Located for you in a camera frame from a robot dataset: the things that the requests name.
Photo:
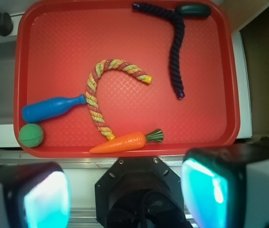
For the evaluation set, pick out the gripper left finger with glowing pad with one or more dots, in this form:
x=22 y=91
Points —
x=34 y=195

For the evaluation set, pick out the dark green oval toy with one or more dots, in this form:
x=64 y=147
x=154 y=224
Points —
x=193 y=10

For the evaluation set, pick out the white table frame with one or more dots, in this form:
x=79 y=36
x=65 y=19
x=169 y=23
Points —
x=245 y=130

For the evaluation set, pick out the black octagonal mount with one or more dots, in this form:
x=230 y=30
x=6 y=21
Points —
x=141 y=192

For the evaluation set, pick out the red plastic tray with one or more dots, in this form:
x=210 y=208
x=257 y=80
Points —
x=59 y=42

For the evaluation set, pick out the orange toy carrot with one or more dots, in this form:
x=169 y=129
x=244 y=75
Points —
x=129 y=142

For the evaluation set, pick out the blue plastic bottle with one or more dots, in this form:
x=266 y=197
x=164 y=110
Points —
x=50 y=108

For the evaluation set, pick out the green textured ball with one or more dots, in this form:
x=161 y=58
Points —
x=31 y=135

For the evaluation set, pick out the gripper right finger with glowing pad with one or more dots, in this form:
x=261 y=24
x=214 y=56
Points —
x=227 y=186

